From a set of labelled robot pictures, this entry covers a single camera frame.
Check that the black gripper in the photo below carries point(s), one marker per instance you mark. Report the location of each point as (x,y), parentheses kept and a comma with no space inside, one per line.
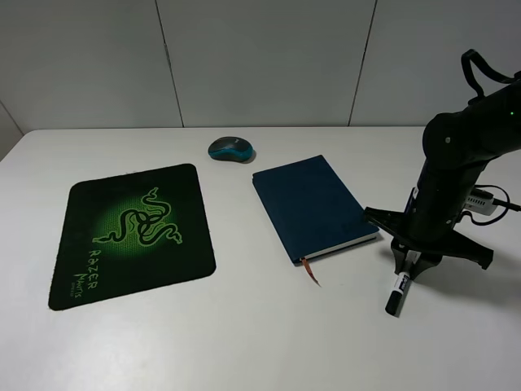
(427,226)

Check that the black white marker pen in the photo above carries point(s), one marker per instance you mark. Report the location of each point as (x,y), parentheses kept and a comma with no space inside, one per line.
(401,284)

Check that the teal grey computer mouse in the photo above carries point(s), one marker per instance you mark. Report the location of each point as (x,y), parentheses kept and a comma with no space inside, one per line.
(231,148)

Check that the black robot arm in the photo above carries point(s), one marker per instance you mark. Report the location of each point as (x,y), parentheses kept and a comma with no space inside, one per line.
(458,146)

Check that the dark blue notebook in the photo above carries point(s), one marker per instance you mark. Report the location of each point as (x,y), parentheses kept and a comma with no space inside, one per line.
(312,211)

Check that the black green Razer mouse pad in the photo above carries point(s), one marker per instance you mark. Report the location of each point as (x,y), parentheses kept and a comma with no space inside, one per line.
(131,233)

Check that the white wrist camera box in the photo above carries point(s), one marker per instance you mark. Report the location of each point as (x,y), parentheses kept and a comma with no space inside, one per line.
(480,202)

